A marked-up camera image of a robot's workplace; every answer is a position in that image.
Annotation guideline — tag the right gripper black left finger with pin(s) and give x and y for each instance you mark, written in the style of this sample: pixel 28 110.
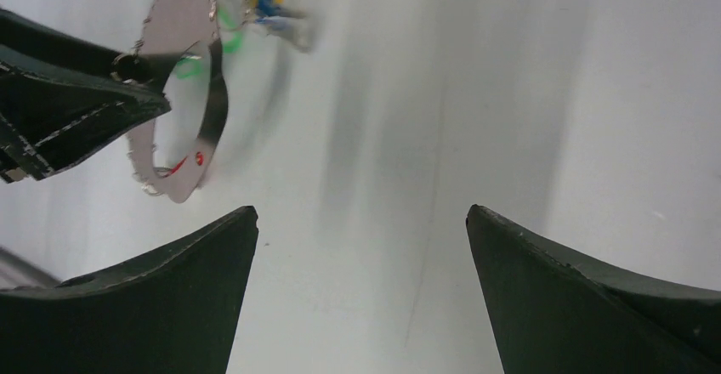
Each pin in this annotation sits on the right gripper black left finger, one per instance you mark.
pixel 174 309

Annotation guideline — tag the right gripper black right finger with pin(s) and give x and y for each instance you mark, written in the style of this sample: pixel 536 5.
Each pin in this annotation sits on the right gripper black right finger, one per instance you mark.
pixel 556 310

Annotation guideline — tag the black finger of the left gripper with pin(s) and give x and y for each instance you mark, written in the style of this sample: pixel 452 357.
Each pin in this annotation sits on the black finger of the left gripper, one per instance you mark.
pixel 48 45
pixel 58 111

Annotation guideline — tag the green tagged key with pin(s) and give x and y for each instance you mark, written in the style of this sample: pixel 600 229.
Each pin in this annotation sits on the green tagged key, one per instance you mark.
pixel 231 36
pixel 188 66

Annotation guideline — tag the blue tagged key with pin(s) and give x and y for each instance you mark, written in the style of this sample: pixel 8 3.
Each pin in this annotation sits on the blue tagged key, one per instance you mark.
pixel 273 16

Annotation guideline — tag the red tagged key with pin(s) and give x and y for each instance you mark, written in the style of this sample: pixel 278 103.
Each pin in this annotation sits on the red tagged key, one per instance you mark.
pixel 198 158

